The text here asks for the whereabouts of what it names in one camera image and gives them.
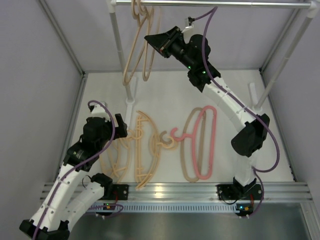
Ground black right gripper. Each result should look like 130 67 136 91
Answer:
143 27 195 71

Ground tan hanger of group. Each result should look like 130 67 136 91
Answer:
159 107 213 183

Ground white slotted cable duct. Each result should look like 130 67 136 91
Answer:
87 202 251 213

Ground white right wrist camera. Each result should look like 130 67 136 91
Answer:
181 16 195 33

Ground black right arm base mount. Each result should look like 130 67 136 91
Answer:
217 183 263 205

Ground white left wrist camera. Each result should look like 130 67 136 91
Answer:
89 103 109 119

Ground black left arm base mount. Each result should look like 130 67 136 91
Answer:
101 184 129 201

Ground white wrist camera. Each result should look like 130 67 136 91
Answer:
181 16 195 33
89 103 109 119

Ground pink plastic hanger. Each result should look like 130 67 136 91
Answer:
170 105 217 183

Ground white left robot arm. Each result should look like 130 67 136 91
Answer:
19 113 128 240

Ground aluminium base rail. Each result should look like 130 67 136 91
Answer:
39 181 313 202

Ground white clothes rack frame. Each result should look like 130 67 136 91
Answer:
106 0 320 125

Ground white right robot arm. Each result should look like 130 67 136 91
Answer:
144 26 270 201

